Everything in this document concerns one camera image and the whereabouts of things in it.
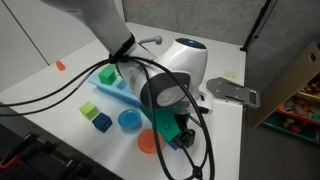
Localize small orange toy cup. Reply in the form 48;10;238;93
55;60;67;72

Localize dark blue building block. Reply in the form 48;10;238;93
91;112;114;133

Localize black tripod stand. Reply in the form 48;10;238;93
239;0;278;52

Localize black cable bundle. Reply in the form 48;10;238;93
0;34;216;180

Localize brown cardboard box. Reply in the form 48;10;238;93
248;42;320;129

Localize blue printed building block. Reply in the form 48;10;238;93
168;139;181;151

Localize yellow sticky note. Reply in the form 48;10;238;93
223;70;238;80

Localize lime green building block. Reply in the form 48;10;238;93
78;101;100;121

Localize light blue toy sink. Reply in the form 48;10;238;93
88;71;145;108

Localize orange toy plate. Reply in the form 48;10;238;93
137;128;165;155

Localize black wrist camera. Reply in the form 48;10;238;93
179;128;196;149

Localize yellow toy dish rack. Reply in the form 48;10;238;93
113;65;124;81

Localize black clamp stand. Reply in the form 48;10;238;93
0;131;111;180

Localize grey toy faucet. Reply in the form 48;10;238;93
138;35;163;46

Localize grey metal mounting plate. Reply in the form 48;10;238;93
205;76;261;110

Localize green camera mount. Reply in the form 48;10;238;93
139;104;183;144

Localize blue toy plate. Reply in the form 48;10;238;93
117;108;143;130

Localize colourful toy storage bins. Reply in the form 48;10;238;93
261;74;320;144

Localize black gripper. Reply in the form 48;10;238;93
175;112;193;133

